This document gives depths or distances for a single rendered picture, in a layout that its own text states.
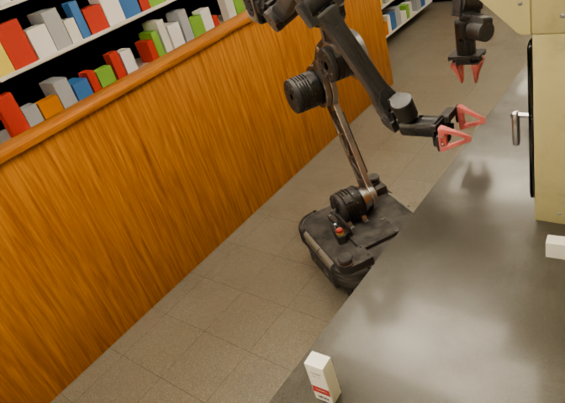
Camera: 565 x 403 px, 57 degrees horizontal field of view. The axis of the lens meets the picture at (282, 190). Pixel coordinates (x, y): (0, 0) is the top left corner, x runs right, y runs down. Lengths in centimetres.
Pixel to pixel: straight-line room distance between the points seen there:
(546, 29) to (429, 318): 64
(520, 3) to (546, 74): 16
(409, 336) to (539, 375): 25
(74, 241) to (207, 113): 103
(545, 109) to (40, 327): 226
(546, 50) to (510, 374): 64
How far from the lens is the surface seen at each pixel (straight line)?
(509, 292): 125
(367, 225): 263
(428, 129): 142
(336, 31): 142
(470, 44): 176
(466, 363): 112
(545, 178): 137
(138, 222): 285
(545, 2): 119
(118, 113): 272
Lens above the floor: 182
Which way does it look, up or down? 30 degrees down
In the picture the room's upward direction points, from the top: 17 degrees counter-clockwise
